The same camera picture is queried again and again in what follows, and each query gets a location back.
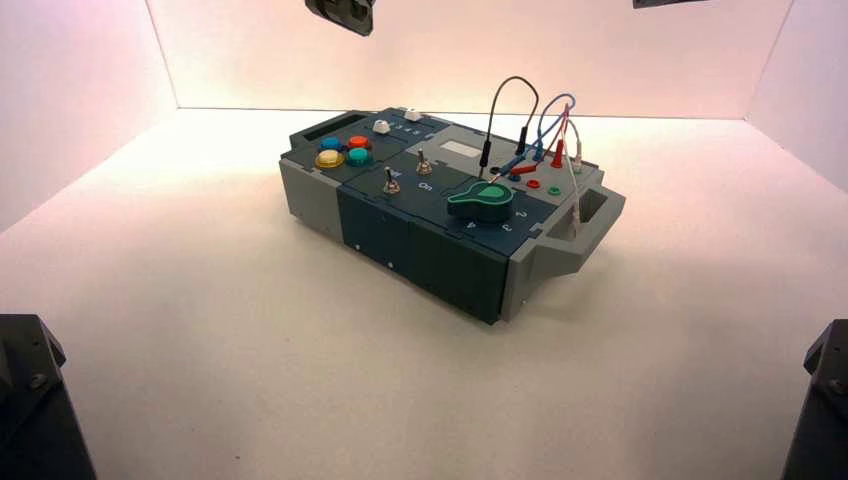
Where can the small white display screen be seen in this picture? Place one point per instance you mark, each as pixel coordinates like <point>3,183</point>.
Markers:
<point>460,148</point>

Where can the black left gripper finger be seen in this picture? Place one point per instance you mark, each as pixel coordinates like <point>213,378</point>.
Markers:
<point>361,20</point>
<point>321,8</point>

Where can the blue round push button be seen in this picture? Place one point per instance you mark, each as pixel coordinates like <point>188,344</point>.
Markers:
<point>331,143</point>

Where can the metal toggle switch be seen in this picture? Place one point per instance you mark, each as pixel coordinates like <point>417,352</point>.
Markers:
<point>423,166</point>
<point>391,183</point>

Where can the green round push button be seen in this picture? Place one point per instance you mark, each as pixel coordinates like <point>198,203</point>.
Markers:
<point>358,157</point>

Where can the blue and grey control box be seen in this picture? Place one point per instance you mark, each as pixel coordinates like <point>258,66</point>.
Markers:
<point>437,258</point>

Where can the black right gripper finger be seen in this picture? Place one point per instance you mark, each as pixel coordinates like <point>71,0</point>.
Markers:
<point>662,3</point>

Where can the green rotary selector knob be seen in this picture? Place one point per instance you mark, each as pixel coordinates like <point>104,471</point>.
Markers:
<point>480,204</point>

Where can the yellow round push button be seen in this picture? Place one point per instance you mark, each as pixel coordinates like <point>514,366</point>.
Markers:
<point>329,159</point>

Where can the white slider knob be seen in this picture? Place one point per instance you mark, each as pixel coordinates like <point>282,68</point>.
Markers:
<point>381,126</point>
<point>413,114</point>

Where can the red round push button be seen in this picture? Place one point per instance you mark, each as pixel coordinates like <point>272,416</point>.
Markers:
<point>358,142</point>

